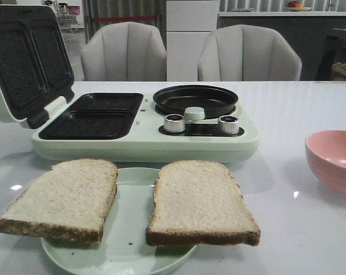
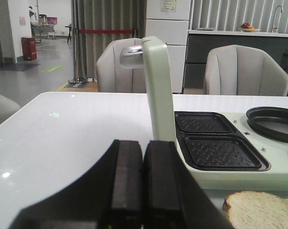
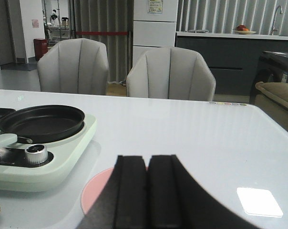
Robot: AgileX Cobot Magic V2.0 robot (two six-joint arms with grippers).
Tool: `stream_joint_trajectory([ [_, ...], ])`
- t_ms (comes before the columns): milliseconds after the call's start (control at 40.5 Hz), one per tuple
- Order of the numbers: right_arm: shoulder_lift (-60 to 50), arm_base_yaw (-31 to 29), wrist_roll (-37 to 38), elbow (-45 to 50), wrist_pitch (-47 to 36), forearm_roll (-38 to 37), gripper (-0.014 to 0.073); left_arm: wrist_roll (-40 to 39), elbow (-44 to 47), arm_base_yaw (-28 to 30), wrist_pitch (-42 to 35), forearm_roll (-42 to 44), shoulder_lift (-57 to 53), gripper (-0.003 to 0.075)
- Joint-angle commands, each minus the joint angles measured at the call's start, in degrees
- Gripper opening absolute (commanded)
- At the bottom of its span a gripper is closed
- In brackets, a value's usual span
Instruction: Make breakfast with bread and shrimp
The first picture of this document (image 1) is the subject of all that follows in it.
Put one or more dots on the bread slice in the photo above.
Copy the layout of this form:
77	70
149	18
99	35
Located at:
199	202
70	202

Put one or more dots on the pink bowl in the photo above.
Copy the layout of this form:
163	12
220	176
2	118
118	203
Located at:
326	157

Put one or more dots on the green breakfast maker lid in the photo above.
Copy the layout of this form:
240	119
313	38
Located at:
35	70

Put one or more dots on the green breakfast maker base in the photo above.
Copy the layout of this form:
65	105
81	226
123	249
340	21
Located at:
127	127

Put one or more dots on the left silver control knob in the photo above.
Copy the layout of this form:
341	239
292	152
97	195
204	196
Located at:
174	123

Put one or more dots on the silver control knob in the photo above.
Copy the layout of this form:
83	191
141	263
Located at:
174	123
228	125

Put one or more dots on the black round frying pan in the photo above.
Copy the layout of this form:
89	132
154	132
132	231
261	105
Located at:
215	101

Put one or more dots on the right silver control knob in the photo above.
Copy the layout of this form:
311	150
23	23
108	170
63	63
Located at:
228	125

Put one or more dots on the left grey chair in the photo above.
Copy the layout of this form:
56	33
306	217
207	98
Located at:
127	51

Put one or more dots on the grey chair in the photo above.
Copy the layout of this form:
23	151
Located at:
127	51
248	53

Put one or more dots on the right grey chair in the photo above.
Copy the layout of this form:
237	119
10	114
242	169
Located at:
248	53

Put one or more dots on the white refrigerator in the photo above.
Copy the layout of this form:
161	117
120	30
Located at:
188	23

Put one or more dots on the light green plate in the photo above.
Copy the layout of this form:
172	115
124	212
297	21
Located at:
123	249

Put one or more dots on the grey counter with white top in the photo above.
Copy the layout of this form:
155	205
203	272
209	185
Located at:
305	31

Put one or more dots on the fruit plate on counter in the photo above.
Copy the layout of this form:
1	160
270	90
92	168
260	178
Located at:
295	6

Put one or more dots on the dark washing machine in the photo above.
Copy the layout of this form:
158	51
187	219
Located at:
334	51

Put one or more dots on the green pan handle knob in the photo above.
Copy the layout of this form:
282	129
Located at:
194	113

